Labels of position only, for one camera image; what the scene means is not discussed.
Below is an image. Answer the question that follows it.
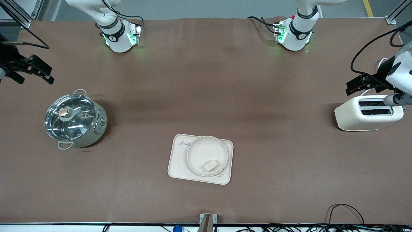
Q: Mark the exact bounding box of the round cream plate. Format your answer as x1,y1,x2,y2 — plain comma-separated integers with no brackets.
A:
187,136,229,177

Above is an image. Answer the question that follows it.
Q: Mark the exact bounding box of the pale half bun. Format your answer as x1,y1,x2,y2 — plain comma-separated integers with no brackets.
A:
202,160,220,172

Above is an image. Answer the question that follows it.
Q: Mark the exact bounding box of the cream rabbit print tray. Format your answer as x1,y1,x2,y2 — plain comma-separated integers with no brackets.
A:
167,134,234,185

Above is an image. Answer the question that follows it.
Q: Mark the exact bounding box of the cream two-slot toaster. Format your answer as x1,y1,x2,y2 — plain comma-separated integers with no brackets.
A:
334,95,407,131

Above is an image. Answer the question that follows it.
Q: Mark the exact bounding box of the glass pot lid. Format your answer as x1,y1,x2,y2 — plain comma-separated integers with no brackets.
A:
44,94,98,141

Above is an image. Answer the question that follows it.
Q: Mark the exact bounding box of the pale green electric pot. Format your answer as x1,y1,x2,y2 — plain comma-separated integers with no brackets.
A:
56,89,108,150

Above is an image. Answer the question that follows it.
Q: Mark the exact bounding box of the brown table mat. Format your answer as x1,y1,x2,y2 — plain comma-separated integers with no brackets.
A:
0,16,412,225

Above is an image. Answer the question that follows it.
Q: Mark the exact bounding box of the white toaster power cable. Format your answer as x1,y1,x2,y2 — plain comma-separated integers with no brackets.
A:
360,58,390,96

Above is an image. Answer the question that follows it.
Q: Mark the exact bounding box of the aluminium frame profile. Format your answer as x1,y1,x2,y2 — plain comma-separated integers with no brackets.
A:
0,0,44,28
385,0,412,25

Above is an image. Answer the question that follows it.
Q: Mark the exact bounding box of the black left arm base cable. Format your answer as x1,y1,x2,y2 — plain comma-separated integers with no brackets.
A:
247,16,279,34

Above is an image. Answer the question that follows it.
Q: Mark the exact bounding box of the black looped cable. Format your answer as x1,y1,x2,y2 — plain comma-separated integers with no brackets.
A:
328,204,365,226

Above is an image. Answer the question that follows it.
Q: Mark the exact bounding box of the black cable bundle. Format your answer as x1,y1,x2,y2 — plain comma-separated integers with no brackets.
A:
237,224,412,232

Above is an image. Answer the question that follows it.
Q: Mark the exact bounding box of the grey metal edge bracket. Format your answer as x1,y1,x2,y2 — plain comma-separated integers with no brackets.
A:
199,214,218,232

